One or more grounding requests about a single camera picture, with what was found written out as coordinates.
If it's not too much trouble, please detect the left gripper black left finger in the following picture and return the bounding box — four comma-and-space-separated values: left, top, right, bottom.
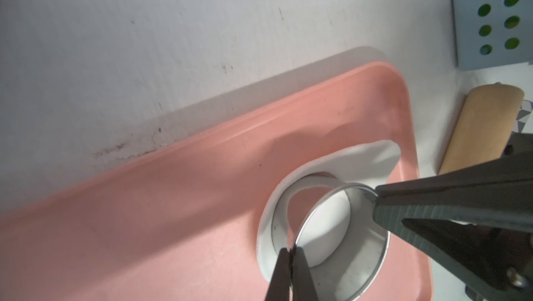
265, 248, 291, 301

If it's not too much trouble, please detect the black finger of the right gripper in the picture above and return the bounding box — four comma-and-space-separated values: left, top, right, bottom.
373, 133, 532, 300

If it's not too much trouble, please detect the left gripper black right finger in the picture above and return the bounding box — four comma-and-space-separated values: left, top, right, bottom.
291, 247, 319, 301

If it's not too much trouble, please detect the wooden dough roller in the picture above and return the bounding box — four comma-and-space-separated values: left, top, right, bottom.
438, 84, 525, 175

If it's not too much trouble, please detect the pink tray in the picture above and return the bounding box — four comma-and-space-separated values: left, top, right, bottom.
1, 62, 419, 300

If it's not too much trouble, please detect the white dough piece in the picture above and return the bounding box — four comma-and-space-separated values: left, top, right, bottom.
256, 140, 401, 281

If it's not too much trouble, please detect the cut round dough wrapper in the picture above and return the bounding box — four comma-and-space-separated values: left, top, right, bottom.
295, 190, 351, 268

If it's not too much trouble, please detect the light blue plastic basket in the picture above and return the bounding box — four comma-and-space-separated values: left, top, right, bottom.
452, 0, 532, 71

